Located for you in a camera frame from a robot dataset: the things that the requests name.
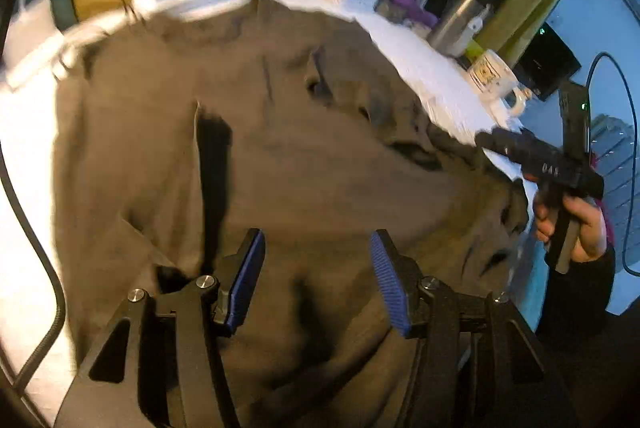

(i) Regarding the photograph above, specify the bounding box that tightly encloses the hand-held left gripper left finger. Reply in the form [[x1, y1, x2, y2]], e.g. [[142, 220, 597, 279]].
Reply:
[[54, 228, 266, 428]]

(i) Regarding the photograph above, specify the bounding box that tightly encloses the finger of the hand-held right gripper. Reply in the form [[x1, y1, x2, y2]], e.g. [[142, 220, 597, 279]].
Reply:
[[475, 128, 538, 159]]

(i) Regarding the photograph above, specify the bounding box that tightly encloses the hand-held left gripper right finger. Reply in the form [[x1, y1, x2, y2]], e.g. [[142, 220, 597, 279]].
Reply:
[[370, 229, 571, 428]]

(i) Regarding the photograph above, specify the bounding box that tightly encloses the olive brown printed t-shirt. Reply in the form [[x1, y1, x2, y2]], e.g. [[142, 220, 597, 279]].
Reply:
[[52, 0, 531, 428]]

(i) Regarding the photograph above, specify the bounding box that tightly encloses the person's right forearm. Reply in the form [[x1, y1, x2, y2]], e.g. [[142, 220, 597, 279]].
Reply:
[[537, 248, 617, 336]]

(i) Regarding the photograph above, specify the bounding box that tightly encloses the person's right hand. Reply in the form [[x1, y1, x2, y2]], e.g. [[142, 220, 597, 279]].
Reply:
[[532, 185, 609, 262]]

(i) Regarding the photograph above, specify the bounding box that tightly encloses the white radiator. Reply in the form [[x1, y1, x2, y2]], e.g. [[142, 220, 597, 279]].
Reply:
[[589, 113, 637, 231]]

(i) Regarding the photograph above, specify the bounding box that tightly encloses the white printed mug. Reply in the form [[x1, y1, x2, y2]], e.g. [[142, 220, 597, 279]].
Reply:
[[466, 49, 534, 120]]

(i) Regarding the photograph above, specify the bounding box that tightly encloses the yellow-green container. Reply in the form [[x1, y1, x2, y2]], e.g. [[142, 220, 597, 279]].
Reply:
[[465, 39, 490, 62]]

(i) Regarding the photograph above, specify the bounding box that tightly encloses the steel tumbler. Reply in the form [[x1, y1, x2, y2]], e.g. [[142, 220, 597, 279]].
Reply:
[[426, 0, 494, 58]]

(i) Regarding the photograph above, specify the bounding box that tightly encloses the purple object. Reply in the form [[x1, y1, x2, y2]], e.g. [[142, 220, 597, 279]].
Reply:
[[375, 0, 437, 34]]

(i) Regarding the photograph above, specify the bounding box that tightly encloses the white desk lamp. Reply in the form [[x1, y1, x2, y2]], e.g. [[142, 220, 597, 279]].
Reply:
[[5, 0, 76, 90]]

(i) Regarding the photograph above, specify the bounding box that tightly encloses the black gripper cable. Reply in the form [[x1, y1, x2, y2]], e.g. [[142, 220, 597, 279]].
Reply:
[[584, 52, 640, 275]]

